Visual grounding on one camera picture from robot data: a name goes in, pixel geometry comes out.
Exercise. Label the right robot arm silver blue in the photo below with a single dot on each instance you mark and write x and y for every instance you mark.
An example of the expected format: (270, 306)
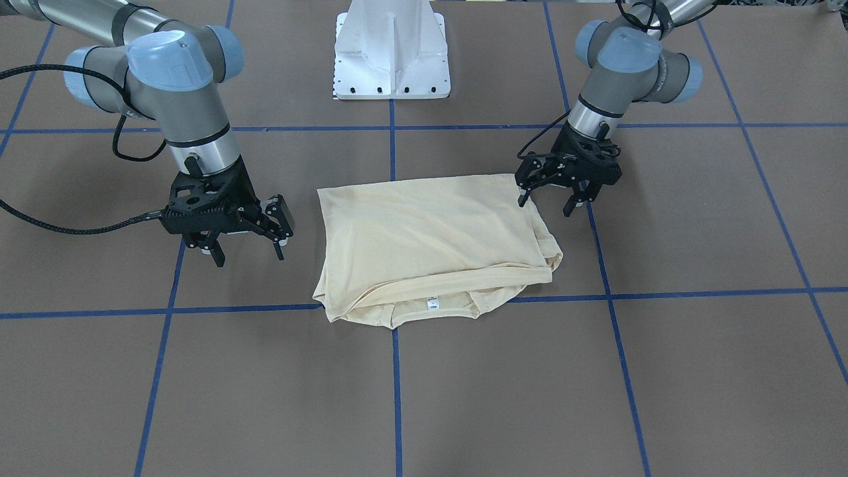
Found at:
(150, 66)

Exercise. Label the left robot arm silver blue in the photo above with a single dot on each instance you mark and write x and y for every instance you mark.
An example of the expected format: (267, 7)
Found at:
(628, 64)

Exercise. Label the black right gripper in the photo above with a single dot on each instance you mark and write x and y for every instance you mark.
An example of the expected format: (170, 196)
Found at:
(246, 193)

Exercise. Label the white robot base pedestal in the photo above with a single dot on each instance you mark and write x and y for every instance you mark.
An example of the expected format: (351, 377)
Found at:
(391, 50)

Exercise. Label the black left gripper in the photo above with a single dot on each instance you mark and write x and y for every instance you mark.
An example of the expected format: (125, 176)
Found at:
(565, 147)

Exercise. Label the cream long-sleeve graphic t-shirt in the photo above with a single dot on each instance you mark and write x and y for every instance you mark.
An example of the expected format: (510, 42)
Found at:
(405, 251)

